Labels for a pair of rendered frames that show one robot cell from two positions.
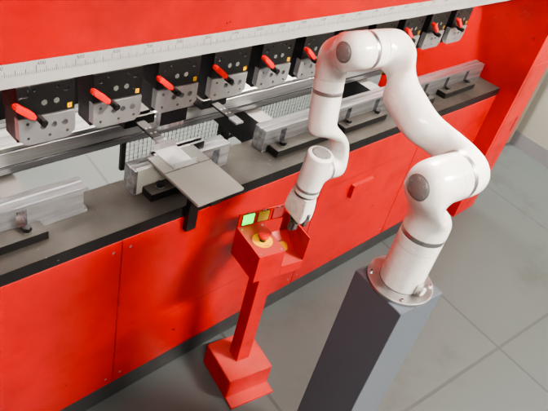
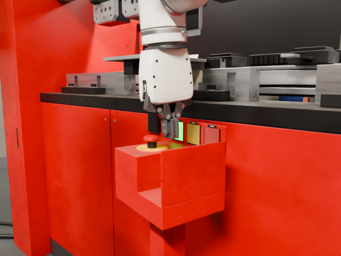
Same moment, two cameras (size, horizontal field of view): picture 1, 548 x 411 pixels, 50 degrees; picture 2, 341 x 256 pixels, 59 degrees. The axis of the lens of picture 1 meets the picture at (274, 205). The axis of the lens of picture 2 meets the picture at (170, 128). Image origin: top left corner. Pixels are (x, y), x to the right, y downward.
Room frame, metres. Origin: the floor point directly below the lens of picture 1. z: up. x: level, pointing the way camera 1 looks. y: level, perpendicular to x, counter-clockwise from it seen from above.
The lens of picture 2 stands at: (1.63, -0.66, 0.93)
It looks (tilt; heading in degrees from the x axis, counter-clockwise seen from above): 9 degrees down; 96
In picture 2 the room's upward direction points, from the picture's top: straight up
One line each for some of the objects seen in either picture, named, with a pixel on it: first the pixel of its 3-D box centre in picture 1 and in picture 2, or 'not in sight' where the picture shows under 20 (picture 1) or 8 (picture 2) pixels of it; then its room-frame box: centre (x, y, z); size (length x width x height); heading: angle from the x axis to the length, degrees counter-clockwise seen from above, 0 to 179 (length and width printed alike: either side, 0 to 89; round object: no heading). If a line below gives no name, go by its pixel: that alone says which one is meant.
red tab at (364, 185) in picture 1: (360, 187); not in sight; (2.29, -0.37, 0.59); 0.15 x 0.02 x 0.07; 143
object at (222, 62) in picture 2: (177, 148); (197, 64); (1.61, 0.36, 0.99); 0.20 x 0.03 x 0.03; 143
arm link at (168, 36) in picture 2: (307, 187); (165, 38); (1.56, -0.09, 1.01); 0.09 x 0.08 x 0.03; 41
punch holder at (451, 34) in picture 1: (452, 22); not in sight; (2.83, -0.58, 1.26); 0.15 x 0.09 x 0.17; 143
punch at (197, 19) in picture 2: (171, 114); (188, 21); (1.58, 0.38, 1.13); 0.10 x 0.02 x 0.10; 143
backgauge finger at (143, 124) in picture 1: (143, 122); (215, 60); (1.67, 0.50, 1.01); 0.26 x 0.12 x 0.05; 53
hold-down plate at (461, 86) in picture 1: (456, 88); not in sight; (2.98, -0.76, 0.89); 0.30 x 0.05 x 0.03; 143
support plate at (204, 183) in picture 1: (195, 174); (156, 60); (1.49, 0.26, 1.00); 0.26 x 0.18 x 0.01; 53
